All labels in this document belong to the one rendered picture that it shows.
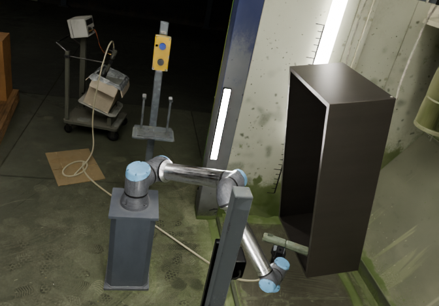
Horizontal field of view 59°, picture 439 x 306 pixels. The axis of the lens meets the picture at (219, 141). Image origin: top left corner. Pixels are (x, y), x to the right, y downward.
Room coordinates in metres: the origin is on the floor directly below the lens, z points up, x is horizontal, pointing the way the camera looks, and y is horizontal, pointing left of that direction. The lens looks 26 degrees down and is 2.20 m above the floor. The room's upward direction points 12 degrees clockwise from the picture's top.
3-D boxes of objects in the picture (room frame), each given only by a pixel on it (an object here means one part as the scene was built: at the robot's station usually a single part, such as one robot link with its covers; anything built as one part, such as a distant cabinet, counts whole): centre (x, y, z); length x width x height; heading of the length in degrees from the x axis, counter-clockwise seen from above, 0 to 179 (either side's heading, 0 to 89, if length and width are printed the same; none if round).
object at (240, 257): (0.91, -0.10, 1.35); 0.09 x 0.07 x 0.07; 104
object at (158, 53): (2.85, 0.56, 1.42); 0.12 x 0.06 x 0.26; 104
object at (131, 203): (2.03, 0.46, 0.69); 0.19 x 0.19 x 0.10
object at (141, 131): (2.75, 0.53, 0.95); 0.26 x 0.15 x 0.32; 104
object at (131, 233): (2.03, 0.46, 0.32); 0.31 x 0.31 x 0.64; 14
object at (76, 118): (4.11, 1.54, 0.64); 0.73 x 0.50 x 1.27; 94
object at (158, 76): (2.91, 0.58, 0.82); 0.06 x 0.06 x 1.64; 14
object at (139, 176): (2.03, 0.46, 0.83); 0.17 x 0.15 x 0.18; 153
